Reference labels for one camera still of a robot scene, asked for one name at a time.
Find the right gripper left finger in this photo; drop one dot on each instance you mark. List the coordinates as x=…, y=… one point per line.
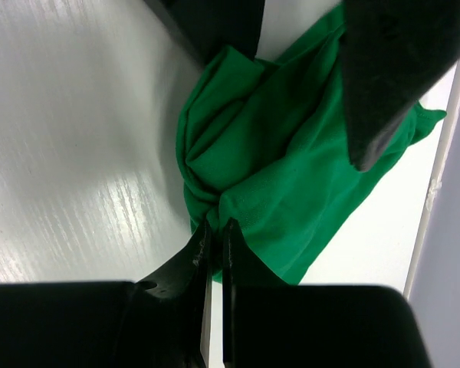
x=160, y=321

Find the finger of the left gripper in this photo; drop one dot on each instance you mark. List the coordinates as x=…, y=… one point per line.
x=204, y=27
x=391, y=53

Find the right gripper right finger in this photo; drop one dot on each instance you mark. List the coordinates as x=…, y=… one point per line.
x=269, y=323

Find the green t shirt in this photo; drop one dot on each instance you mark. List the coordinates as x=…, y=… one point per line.
x=264, y=143

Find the aluminium table rail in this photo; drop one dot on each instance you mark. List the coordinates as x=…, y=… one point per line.
x=435, y=182

